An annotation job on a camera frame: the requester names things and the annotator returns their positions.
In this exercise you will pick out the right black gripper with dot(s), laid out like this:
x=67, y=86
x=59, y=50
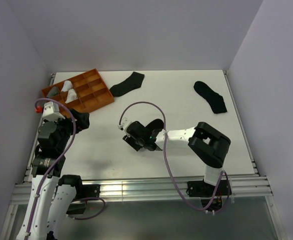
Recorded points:
x=129, y=140

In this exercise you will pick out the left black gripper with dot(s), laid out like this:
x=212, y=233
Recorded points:
x=68, y=121

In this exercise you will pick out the black sock with white stripes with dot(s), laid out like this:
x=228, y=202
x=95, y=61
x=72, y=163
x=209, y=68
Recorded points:
x=155, y=125

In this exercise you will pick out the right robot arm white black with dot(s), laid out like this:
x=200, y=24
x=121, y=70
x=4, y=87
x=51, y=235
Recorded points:
x=210, y=145

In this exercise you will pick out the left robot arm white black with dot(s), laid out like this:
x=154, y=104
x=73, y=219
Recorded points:
x=51, y=192

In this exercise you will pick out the lower white rolled sock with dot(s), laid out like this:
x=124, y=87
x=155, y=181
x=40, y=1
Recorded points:
x=71, y=96

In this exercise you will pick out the white rolled sock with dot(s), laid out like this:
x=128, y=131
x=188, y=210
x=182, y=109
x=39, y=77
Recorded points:
x=67, y=85
x=71, y=96

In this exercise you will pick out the grey rolled sock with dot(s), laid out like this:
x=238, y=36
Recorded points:
x=54, y=91

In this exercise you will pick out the black sock top centre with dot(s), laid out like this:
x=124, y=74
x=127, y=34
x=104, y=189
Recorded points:
x=133, y=82

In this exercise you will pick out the upper white rolled sock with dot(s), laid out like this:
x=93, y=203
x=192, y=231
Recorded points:
x=67, y=85

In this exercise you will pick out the orange compartment tray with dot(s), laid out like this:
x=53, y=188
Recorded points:
x=91, y=90

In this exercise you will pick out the black sock top right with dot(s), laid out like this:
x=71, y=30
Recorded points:
x=215, y=100

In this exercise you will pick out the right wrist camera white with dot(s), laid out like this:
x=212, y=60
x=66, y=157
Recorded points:
x=124, y=124

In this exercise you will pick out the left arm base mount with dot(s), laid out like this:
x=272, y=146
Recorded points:
x=88, y=191

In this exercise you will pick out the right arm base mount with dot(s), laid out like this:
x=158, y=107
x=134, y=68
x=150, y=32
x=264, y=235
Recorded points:
x=200, y=189

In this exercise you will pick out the aluminium frame rail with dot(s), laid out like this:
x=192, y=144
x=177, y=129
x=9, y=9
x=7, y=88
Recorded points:
x=99, y=154

